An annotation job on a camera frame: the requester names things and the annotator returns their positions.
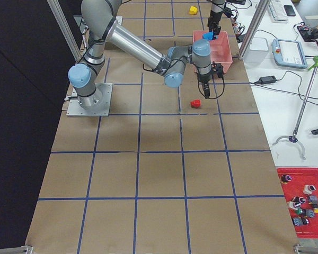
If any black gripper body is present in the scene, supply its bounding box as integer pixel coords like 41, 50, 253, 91
196, 62, 224, 84
207, 7, 232, 30

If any blue toy block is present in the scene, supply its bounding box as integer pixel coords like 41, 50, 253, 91
202, 32, 218, 41

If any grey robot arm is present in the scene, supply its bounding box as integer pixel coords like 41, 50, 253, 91
207, 0, 233, 40
68, 1, 224, 109

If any pink plastic box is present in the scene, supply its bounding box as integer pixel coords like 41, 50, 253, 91
193, 30, 233, 73

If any red toy block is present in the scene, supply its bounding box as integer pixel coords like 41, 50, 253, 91
190, 99, 201, 108

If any yellow toy block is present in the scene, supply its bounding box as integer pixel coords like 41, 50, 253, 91
189, 6, 198, 15

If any white plastic container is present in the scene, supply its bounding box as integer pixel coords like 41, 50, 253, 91
244, 37, 269, 67

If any black power adapter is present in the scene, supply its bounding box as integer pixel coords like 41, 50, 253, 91
258, 76, 277, 85

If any white keyboard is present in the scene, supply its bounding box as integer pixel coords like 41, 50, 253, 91
268, 0, 289, 23

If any robot teach pendant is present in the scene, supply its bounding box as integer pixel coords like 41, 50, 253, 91
271, 39, 307, 69

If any black smartphone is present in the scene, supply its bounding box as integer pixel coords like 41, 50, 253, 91
284, 5, 296, 16

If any silver reacher grabber tool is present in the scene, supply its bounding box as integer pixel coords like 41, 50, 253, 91
272, 56, 318, 160

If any red plastic tray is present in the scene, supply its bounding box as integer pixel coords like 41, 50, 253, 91
277, 167, 318, 239

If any aluminium frame post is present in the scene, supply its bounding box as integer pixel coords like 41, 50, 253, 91
238, 0, 270, 60

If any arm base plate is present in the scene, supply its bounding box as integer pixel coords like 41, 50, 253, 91
66, 83, 113, 117

